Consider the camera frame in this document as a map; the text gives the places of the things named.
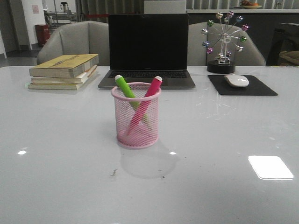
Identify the grey open laptop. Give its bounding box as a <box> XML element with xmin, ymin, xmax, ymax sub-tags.
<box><xmin>98</xmin><ymin>14</ymin><xmax>195</xmax><ymax>89</ymax></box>

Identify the yellow top book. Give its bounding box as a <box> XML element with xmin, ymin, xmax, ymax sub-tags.
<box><xmin>29</xmin><ymin>54</ymin><xmax>99</xmax><ymax>78</ymax></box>

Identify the red bin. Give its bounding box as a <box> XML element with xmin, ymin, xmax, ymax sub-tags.
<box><xmin>35</xmin><ymin>24</ymin><xmax>50</xmax><ymax>47</ymax></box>

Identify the grey armchair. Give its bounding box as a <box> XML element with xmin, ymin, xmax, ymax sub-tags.
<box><xmin>187</xmin><ymin>22</ymin><xmax>266</xmax><ymax>66</ymax></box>
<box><xmin>37</xmin><ymin>21</ymin><xmax>110</xmax><ymax>66</ymax></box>

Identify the grey right armchair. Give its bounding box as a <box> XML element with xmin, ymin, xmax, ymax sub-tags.
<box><xmin>187</xmin><ymin>22</ymin><xmax>266</xmax><ymax>66</ymax></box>

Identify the pink marker pen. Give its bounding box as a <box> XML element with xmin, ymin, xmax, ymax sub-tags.
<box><xmin>127</xmin><ymin>76</ymin><xmax>163</xmax><ymax>135</ymax></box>

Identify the black mouse pad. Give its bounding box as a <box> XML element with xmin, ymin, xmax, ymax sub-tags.
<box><xmin>208</xmin><ymin>75</ymin><xmax>278</xmax><ymax>96</ymax></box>

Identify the pink mesh pen holder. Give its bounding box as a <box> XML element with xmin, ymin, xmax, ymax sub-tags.
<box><xmin>111</xmin><ymin>82</ymin><xmax>162</xmax><ymax>148</ymax></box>

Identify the fruit bowl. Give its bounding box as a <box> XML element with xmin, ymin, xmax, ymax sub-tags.
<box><xmin>240</xmin><ymin>0</ymin><xmax>262</xmax><ymax>9</ymax></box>

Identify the green marker pen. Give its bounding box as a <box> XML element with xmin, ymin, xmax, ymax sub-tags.
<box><xmin>114</xmin><ymin>75</ymin><xmax>140</xmax><ymax>110</ymax></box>

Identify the grey left armchair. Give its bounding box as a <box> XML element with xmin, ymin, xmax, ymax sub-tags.
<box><xmin>37</xmin><ymin>21</ymin><xmax>110</xmax><ymax>66</ymax></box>

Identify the middle white book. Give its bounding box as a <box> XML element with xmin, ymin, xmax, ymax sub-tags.
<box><xmin>31</xmin><ymin>65</ymin><xmax>98</xmax><ymax>84</ymax></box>

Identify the white computer mouse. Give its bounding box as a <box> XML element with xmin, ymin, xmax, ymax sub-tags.
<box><xmin>224</xmin><ymin>74</ymin><xmax>249</xmax><ymax>88</ymax></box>

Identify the ferris wheel desk ornament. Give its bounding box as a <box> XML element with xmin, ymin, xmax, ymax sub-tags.
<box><xmin>201</xmin><ymin>11</ymin><xmax>249</xmax><ymax>74</ymax></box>

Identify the bottom pale book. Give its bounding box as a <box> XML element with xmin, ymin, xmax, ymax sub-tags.
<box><xmin>27</xmin><ymin>78</ymin><xmax>89</xmax><ymax>90</ymax></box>

